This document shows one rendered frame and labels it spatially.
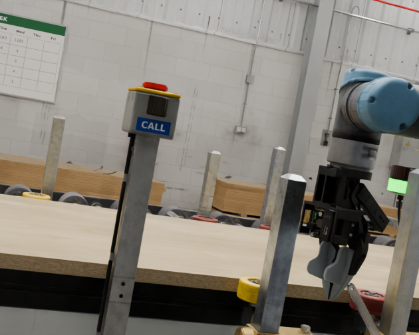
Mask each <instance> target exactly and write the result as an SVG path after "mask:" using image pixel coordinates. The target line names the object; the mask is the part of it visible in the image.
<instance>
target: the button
mask: <svg viewBox="0 0 419 335"><path fill-rule="evenodd" d="M142 86H143V87H144V88H149V89H154V90H160V91H164V92H165V91H168V87H167V86H166V85H163V84H157V83H153V82H144V83H142Z"/></svg>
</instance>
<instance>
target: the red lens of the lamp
mask: <svg viewBox="0 0 419 335"><path fill-rule="evenodd" d="M413 170H415V169H411V168H407V167H400V166H393V165H392V167H391V171H390V177H395V178H398V179H405V180H408V176H409V172H411V171H413Z"/></svg>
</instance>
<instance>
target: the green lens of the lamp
mask: <svg viewBox="0 0 419 335"><path fill-rule="evenodd" d="M406 186H407V181H400V180H397V179H391V178H389V181H388V188H387V190H390V191H395V192H399V193H405V192H406Z"/></svg>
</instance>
